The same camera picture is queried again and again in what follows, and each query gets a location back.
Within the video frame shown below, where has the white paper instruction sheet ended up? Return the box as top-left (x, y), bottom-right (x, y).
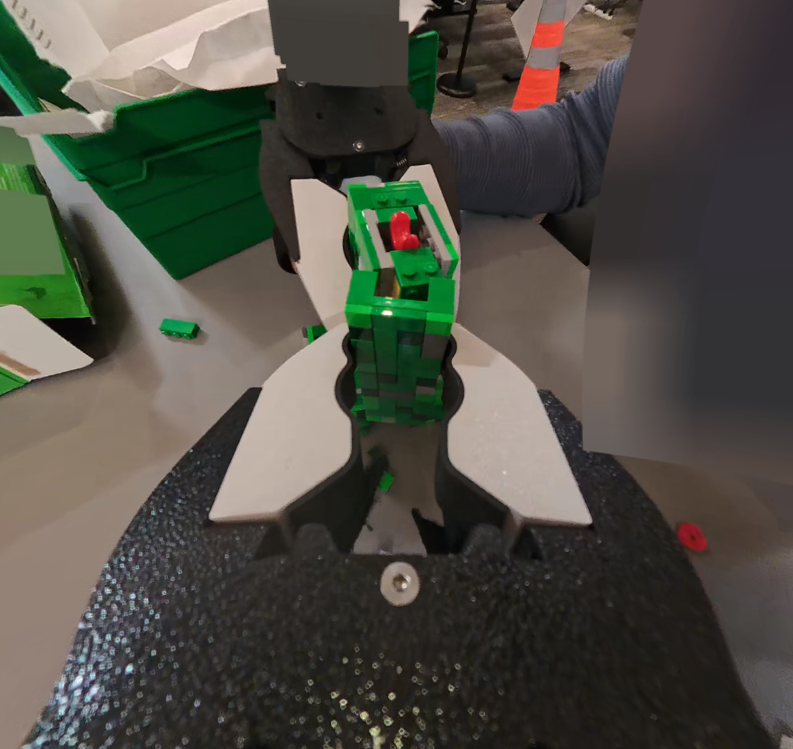
top-left (0, 0), bottom-right (434, 138)

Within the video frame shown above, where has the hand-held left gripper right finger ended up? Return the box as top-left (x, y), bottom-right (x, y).
top-left (434, 324), bottom-right (594, 553)

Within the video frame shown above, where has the grey desk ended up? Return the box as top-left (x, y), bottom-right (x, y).
top-left (0, 138), bottom-right (793, 749)

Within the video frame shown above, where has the orange traffic cone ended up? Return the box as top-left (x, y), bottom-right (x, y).
top-left (511, 0), bottom-right (578, 112)

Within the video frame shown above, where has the toy brick tower model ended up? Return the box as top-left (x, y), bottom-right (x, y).
top-left (342, 181), bottom-right (462, 429)

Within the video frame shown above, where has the green plastic bin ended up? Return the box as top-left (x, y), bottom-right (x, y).
top-left (0, 0), bottom-right (442, 281)

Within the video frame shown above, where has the person's right forearm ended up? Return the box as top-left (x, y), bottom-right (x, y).
top-left (432, 55), bottom-right (629, 217)

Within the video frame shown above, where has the green cardboard box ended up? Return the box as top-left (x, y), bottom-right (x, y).
top-left (0, 126), bottom-right (95, 398)

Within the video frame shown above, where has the black floor stand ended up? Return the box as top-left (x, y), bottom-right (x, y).
top-left (437, 0), bottom-right (493, 100)

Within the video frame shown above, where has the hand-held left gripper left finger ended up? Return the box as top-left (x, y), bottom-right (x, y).
top-left (209, 328), bottom-right (380, 553)

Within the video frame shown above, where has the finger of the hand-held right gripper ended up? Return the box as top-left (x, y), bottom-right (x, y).
top-left (403, 165), bottom-right (463, 323)
top-left (290, 178), bottom-right (355, 332)

